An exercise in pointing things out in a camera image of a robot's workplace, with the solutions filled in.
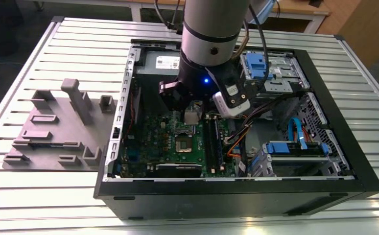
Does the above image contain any metal disk bay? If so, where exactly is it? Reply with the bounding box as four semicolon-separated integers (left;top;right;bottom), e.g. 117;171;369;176
247;141;355;178

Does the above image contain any thick black cable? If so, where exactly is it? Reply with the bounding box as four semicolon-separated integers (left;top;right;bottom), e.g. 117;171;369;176
247;4;271;89

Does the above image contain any RAM stick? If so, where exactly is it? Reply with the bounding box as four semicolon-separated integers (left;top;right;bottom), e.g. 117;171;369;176
28;142;67;149

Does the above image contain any hard disk in blue carrier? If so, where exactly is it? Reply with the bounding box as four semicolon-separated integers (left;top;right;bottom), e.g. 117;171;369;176
263;141;331;158

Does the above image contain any silver CPU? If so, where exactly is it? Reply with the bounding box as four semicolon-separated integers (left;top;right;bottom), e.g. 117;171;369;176
183;110;200;124

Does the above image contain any graphics card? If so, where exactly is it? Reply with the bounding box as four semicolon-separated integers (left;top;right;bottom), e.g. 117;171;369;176
144;162;204;179

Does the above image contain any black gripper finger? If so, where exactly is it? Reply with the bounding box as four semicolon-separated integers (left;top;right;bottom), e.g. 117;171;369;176
159;81;189;111

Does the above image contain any blue data wire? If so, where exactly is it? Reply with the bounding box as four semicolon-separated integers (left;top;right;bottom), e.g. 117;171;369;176
285;117;308;150

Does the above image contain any grey power supply unit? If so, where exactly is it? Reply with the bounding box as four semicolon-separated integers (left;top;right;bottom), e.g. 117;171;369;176
132;50;183;116

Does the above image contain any black sleeved cable bundle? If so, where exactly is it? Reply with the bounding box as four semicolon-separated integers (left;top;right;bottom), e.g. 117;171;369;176
224;91;309;145

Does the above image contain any blue expansion slot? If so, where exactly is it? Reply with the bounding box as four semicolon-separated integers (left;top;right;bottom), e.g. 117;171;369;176
127;148;141;164

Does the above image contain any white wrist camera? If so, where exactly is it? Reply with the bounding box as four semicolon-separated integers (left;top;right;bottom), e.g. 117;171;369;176
211;84;252;120

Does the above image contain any CPU socket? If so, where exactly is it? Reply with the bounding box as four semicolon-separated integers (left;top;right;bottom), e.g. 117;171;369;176
175;135;199;154

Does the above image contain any wooden cabinet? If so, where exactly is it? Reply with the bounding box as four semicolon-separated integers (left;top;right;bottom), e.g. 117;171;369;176
316;0;379;71

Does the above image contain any black RAM slot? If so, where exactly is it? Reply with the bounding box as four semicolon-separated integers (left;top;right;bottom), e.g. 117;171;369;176
211;117;227;172

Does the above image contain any green motherboard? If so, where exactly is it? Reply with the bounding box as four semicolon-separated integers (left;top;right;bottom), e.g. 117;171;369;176
120;111;240;179

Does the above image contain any metal socket cover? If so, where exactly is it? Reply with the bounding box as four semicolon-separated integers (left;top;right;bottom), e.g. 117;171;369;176
172;110;195;135

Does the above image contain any black PC case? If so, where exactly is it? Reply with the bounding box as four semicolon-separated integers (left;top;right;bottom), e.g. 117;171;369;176
93;38;379;221

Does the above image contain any metal optical drive cage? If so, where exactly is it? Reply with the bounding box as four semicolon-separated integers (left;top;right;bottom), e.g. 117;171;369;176
237;50;311;105

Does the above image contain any grey parts rack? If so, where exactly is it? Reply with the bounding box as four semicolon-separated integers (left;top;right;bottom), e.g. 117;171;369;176
1;78;119;171

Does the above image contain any blue plastic drive latch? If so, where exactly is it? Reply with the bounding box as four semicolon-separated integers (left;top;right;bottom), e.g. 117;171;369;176
245;52;275;81

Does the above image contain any orange wire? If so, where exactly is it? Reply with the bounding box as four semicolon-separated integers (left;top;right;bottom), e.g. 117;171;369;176
225;143;244;159

